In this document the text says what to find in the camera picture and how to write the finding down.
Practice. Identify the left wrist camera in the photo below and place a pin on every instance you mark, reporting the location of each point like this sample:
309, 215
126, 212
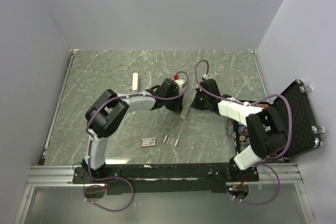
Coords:
180, 83

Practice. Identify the staple strip pack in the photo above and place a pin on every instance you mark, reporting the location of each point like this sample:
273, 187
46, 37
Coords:
171, 140

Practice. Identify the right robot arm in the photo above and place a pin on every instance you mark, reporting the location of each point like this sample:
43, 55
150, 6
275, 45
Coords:
266, 130

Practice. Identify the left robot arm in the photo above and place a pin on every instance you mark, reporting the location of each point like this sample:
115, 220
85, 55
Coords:
107, 113

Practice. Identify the beige green stapler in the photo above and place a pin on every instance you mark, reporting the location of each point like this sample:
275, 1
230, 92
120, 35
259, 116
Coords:
187, 102

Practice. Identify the red white staple box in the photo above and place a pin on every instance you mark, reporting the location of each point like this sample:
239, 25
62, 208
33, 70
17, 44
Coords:
148, 142

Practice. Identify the chrome case handle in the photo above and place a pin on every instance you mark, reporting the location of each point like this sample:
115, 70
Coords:
229, 128

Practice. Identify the black poker chip case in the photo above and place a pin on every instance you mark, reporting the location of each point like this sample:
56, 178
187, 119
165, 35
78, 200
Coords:
306, 134

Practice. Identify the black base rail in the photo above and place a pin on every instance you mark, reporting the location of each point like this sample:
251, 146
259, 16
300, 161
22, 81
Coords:
163, 178

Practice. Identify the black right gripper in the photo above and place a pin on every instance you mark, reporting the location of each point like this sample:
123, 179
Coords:
196, 104

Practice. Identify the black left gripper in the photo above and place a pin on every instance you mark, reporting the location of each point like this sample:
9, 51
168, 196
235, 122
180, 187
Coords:
178, 106

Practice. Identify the white stapler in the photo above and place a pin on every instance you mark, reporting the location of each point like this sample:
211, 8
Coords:
135, 82

